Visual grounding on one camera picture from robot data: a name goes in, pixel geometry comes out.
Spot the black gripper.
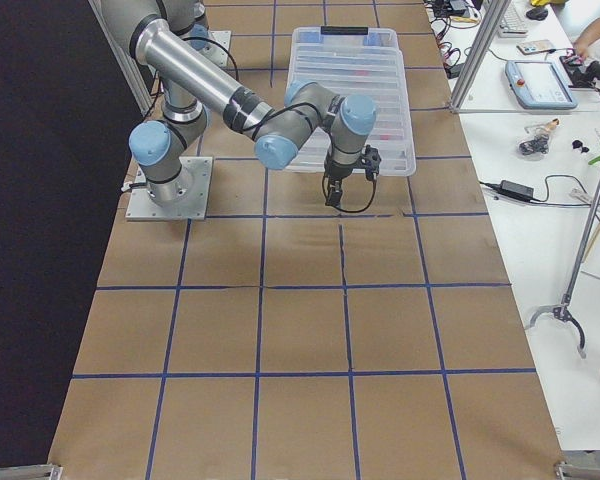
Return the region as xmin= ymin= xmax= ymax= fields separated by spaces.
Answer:
xmin=323 ymin=158 xmax=353 ymax=206

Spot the clear plastic box lid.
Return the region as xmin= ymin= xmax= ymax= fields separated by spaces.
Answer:
xmin=284 ymin=51 xmax=416 ymax=177

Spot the clear plastic storage box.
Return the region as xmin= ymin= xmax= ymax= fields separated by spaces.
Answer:
xmin=289 ymin=26 xmax=400 ymax=71

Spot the person hand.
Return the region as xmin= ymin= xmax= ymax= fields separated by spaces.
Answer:
xmin=573 ymin=42 xmax=589 ymax=61

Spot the black power adapter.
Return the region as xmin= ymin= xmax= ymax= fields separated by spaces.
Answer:
xmin=499 ymin=180 xmax=534 ymax=203

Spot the teach pendant tablet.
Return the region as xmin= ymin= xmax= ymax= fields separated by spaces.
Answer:
xmin=504 ymin=61 xmax=578 ymax=110

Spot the reacher grabber tool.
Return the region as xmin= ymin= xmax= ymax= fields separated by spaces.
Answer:
xmin=525 ymin=155 xmax=600 ymax=359

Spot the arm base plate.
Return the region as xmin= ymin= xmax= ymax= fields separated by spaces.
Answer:
xmin=124 ymin=155 xmax=213 ymax=221
xmin=200 ymin=30 xmax=231 ymax=68

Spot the black box latch handle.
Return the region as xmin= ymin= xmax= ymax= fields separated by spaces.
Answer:
xmin=320 ymin=25 xmax=369 ymax=36

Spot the aluminium frame post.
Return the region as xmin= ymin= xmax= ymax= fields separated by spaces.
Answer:
xmin=449 ymin=0 xmax=510 ymax=113

